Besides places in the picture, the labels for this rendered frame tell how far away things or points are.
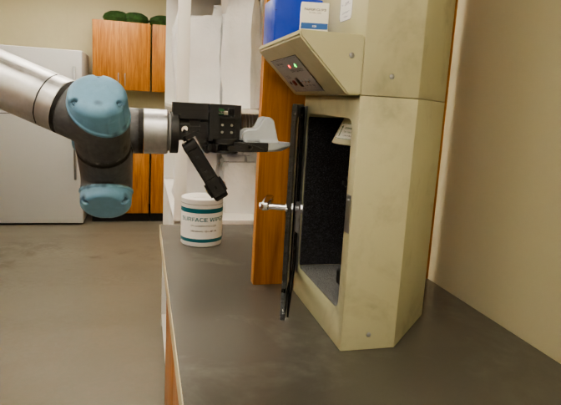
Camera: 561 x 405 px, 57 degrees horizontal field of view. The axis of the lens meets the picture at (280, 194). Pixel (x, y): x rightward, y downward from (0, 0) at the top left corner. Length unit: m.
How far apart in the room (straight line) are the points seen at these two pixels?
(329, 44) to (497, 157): 0.56
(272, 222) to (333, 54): 0.53
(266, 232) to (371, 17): 0.60
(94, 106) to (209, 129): 0.25
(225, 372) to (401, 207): 0.42
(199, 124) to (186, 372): 0.41
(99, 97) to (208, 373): 0.48
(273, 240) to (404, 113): 0.51
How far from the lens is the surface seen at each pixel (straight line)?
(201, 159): 0.89
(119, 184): 0.80
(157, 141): 0.87
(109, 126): 0.70
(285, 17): 1.10
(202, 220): 1.60
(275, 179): 1.26
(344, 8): 1.03
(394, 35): 0.94
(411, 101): 0.96
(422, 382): 0.96
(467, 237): 1.39
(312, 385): 0.90
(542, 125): 1.20
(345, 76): 0.90
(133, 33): 6.10
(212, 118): 0.87
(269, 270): 1.32
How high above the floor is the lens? 1.39
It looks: 10 degrees down
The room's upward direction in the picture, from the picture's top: 3 degrees clockwise
